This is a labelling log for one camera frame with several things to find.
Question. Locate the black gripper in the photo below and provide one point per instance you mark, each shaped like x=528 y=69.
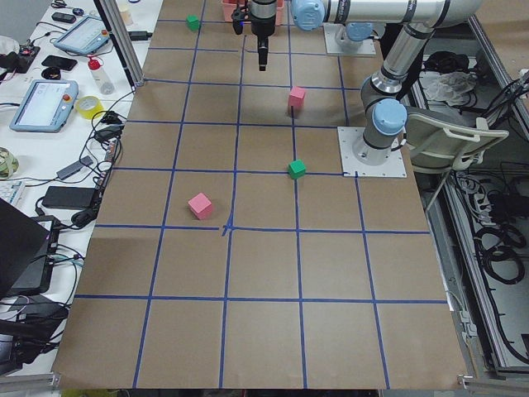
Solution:
x=263 y=26

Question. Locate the green cube near arm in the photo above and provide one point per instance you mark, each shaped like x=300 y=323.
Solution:
x=296 y=169

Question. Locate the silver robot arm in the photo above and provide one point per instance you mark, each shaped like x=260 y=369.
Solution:
x=386 y=117

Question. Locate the pink plastic bin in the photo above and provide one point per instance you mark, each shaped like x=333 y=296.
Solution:
x=229 y=6

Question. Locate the pink cube centre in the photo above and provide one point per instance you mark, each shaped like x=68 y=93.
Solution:
x=296 y=97

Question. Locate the pink cube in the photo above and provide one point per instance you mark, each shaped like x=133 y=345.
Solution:
x=296 y=97
x=201 y=206

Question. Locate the green cube near bin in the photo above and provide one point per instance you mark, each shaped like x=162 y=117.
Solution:
x=193 y=22

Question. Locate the clear squeeze bottle red cap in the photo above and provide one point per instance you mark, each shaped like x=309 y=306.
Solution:
x=100 y=76

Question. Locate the teach pendant far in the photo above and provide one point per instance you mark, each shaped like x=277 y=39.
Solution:
x=85 y=37

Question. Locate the teach pendant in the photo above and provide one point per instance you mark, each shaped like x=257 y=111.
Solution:
x=85 y=37
x=46 y=106

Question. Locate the pink cube far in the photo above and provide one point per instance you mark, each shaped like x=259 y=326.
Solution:
x=201 y=206

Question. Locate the yellow tape roll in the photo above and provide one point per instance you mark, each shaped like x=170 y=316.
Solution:
x=89 y=107

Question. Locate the grey office chair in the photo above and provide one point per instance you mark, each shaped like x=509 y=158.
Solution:
x=438 y=145

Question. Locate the teach pendant near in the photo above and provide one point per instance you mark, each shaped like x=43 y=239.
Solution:
x=46 y=106

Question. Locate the black power adapter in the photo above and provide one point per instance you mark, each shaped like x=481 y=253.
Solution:
x=60 y=197

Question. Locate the black laptop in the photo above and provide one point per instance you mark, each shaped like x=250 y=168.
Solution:
x=27 y=247

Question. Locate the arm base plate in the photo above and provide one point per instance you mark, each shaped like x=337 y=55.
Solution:
x=351 y=39
x=360 y=160

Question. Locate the aluminium frame post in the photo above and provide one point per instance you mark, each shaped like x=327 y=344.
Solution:
x=109 y=13

